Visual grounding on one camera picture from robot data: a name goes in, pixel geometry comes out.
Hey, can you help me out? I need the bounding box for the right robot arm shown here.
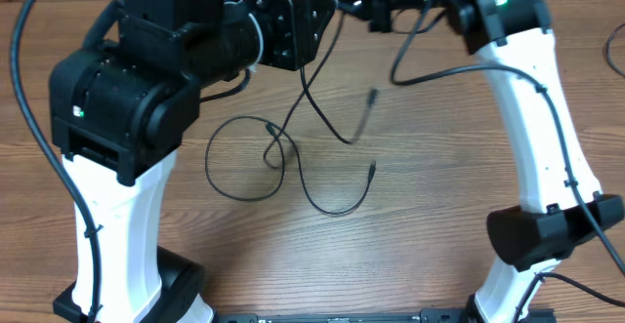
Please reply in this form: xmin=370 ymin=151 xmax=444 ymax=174
xmin=338 ymin=0 xmax=624 ymax=322

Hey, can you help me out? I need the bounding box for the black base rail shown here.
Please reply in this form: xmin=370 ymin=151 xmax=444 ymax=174
xmin=217 ymin=308 xmax=464 ymax=323

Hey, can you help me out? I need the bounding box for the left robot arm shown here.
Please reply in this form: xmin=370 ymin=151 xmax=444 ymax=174
xmin=49 ymin=0 xmax=337 ymax=322

